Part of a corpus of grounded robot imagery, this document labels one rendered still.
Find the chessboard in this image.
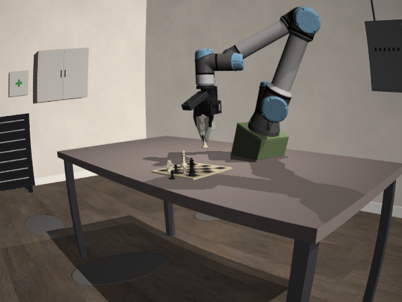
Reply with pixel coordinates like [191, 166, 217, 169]
[152, 162, 233, 180]

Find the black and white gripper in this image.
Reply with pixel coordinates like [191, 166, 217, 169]
[194, 86, 221, 142]

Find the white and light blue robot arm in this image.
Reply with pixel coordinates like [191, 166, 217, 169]
[195, 7, 320, 137]

